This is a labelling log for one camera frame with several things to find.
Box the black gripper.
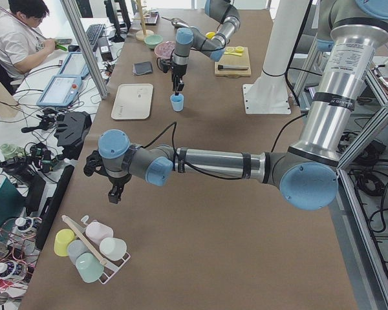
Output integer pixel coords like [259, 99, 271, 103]
[158, 56, 188, 94]
[83, 150, 132, 204]

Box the light blue plastic cup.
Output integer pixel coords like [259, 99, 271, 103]
[170, 94, 184, 112]

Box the pink bowl of ice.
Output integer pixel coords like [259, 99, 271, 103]
[154, 41, 175, 59]

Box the pink plastic cup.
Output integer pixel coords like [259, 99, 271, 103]
[85, 221, 114, 246]

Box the white plastic cup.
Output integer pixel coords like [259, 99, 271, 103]
[99, 237, 127, 261]

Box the wooden cup tree stand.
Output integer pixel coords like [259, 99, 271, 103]
[135, 0, 154, 41]

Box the steel ice scoop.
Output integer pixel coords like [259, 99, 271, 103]
[162, 16, 189, 28]

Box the grey plastic cup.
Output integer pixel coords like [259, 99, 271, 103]
[67, 239, 88, 265]

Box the yellow plastic cup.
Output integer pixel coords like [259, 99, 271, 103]
[54, 229, 76, 257]

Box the mint plastic cup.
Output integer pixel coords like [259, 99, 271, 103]
[75, 253, 104, 283]

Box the dark grey folded cloth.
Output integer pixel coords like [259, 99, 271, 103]
[133, 61, 153, 76]

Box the steel muddler black tip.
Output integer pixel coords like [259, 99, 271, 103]
[217, 65, 249, 70]

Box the cream rabbit tray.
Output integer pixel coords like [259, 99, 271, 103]
[111, 83, 153, 120]

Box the mint green bowl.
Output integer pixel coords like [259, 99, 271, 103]
[144, 34, 163, 50]

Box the wooden cutting board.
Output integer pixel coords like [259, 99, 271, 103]
[214, 46, 252, 78]

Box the yellow plastic knife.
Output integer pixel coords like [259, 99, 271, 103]
[224, 52, 243, 57]

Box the yellow lemon far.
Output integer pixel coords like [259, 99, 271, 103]
[205, 32, 215, 39]

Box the lemon slice upper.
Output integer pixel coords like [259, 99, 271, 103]
[235, 46, 244, 53]

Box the black monitor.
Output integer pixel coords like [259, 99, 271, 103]
[103, 0, 131, 43]

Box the black keyboard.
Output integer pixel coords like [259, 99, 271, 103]
[85, 24, 105, 45]

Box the blue teach pendant far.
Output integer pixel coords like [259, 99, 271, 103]
[59, 52, 89, 78]

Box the blue teach pendant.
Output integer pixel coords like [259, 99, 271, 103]
[59, 52, 89, 78]
[36, 74, 82, 107]

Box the blue teach pendant near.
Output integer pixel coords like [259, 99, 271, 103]
[36, 74, 82, 107]

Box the seated person white shirt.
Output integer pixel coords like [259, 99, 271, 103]
[0, 0, 56, 80]

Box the white wire cup rack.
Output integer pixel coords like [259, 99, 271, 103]
[61, 215, 131, 285]

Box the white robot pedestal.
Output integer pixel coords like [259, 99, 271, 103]
[243, 0, 312, 114]

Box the aluminium frame post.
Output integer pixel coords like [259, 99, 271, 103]
[60, 0, 108, 99]

